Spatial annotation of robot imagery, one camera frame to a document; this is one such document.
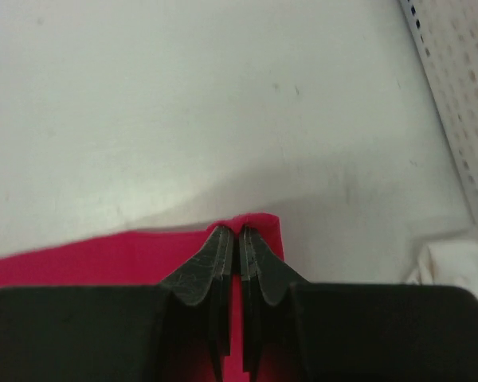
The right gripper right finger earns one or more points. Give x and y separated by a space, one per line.
296 330

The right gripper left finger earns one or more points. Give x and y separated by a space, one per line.
174 330

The pink t shirt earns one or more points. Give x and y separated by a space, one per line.
137 258

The white folded t shirt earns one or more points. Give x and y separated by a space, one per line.
448 263

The white plastic basket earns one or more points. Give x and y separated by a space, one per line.
446 36

